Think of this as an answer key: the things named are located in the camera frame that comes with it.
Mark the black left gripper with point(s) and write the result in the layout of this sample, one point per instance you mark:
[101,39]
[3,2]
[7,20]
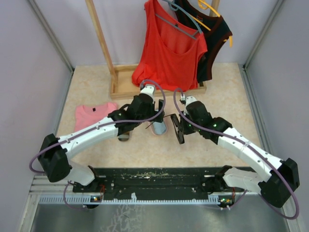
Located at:
[160,107]

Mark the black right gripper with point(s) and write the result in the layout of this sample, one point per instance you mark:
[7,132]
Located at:
[185,130]

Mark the pink glasses case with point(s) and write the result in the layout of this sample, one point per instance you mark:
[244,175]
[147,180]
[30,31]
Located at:
[151,126]

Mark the black frame sunglasses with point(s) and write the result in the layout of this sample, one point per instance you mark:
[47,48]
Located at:
[176,125]

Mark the plaid brown glasses case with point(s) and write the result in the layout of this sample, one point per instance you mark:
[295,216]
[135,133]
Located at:
[124,137]

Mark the light blue cloth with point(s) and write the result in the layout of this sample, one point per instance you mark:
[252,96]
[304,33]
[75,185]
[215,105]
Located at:
[159,128]

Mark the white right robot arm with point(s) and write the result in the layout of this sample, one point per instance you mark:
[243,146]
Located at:
[273,178]

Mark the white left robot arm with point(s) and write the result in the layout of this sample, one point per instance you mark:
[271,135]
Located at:
[56,153]

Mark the wooden clothes rack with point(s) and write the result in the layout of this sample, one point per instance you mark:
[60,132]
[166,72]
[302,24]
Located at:
[121,85]

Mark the folded pink t-shirt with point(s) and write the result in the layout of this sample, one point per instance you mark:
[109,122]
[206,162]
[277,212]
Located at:
[86,116]

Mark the red tank top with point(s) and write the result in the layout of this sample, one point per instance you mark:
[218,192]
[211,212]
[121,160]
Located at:
[171,51]

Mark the black maroon-trimmed tank top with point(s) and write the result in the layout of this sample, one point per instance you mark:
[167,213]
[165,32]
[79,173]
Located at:
[204,69]

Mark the grey-blue plastic hanger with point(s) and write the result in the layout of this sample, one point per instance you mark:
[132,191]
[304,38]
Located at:
[181,21]

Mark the yellow plastic hanger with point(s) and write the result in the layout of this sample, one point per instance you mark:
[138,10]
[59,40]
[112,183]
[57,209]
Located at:
[212,14]

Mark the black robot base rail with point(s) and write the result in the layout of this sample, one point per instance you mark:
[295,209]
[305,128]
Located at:
[158,185]

